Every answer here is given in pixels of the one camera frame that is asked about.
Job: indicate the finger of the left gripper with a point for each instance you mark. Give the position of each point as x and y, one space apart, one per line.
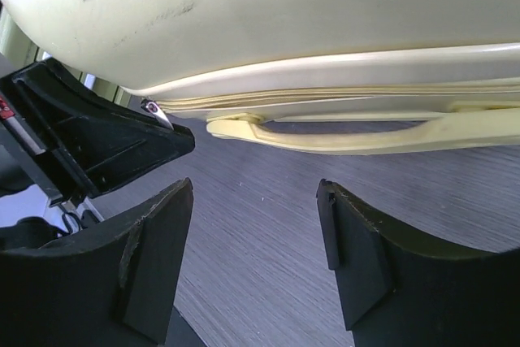
63 137

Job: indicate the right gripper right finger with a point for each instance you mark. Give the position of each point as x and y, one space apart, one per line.
400 286

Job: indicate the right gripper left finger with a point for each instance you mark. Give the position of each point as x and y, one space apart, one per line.
112 284

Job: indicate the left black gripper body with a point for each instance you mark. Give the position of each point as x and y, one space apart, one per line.
24 209

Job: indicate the yellow hard-shell suitcase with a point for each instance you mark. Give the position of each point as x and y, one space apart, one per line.
341 77

